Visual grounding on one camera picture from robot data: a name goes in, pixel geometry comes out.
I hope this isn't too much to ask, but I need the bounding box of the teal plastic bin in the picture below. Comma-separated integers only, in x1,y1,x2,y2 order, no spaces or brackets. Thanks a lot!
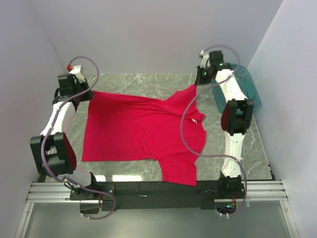
212,65,261,114

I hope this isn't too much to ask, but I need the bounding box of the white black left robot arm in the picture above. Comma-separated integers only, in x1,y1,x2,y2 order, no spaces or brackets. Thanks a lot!
30,71,99,199

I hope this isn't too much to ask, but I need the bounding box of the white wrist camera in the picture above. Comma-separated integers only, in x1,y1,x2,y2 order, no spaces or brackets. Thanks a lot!
66,64,85,81
200,50,211,69

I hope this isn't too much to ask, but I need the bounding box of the red t shirt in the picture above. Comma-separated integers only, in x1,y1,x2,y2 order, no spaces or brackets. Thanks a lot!
82,85,207,186

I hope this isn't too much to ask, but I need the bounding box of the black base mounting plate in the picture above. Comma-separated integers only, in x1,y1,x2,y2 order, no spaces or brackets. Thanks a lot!
69,180,247,214

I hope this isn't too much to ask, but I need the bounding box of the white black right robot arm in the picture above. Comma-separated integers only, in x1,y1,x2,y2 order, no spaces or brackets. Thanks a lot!
195,51,254,198

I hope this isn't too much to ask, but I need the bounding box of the aluminium front rail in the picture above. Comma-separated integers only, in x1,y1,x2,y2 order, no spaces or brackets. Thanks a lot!
25,181,288,204

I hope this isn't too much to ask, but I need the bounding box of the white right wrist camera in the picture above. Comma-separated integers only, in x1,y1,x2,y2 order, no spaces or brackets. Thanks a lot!
200,50,211,69

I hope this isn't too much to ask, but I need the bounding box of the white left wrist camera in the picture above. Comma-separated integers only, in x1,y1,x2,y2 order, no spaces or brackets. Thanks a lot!
66,64,85,81

